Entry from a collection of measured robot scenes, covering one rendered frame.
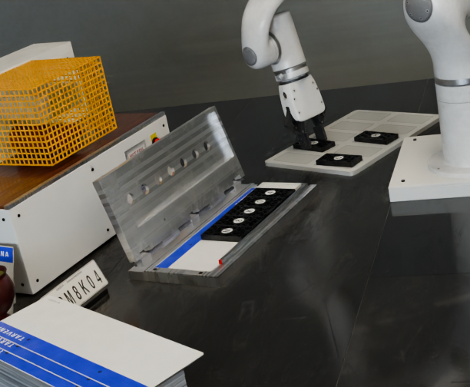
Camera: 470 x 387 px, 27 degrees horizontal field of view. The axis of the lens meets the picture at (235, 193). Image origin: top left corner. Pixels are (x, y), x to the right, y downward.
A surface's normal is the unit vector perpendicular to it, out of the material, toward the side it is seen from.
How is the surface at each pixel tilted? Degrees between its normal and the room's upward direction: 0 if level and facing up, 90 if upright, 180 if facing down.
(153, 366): 0
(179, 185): 75
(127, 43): 90
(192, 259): 0
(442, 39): 128
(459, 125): 90
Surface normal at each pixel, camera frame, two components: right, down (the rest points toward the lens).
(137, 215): 0.78, -0.21
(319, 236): -0.18, -0.92
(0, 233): -0.48, 0.40
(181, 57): -0.26, 0.39
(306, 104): 0.61, -0.08
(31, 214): 0.85, 0.03
